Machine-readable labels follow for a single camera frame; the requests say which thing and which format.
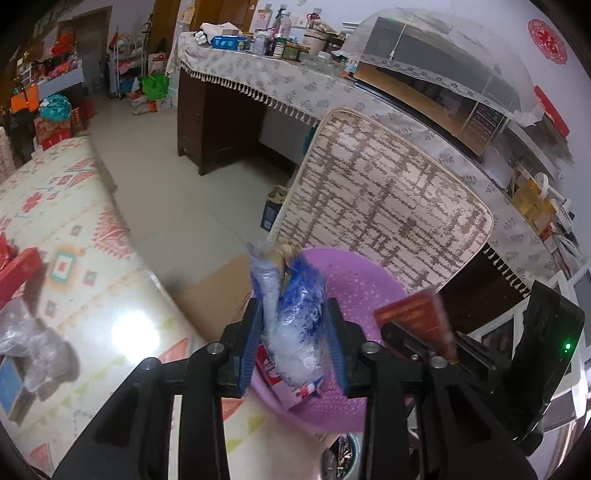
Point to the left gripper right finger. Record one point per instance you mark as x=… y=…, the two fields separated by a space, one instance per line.
x=423 y=420

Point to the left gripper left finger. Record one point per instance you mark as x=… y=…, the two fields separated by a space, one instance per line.
x=129 y=436

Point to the sideboard with floral cloth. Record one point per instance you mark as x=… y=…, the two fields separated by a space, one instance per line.
x=309 y=95

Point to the red wrapper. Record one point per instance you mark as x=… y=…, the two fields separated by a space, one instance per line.
x=7 y=252

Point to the blue white plastic bag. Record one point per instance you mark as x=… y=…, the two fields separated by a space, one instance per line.
x=293 y=294

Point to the clear plastic bottle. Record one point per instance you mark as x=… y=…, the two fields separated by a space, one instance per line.
x=44 y=360

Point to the blue box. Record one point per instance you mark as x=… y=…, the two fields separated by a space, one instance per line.
x=16 y=400

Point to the purple trash basket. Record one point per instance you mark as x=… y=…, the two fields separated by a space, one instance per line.
x=360 y=287

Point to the dark red small box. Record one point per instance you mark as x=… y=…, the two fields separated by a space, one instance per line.
x=422 y=314

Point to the mesh food cover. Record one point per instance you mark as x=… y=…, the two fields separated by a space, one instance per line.
x=453 y=52

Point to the cardboard box under basket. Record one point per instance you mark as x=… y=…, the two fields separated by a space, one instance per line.
x=217 y=300

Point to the green bag on floor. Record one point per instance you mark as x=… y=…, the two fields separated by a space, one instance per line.
x=155 y=86

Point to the red white KFC box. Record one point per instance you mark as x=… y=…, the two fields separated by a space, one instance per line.
x=281 y=375

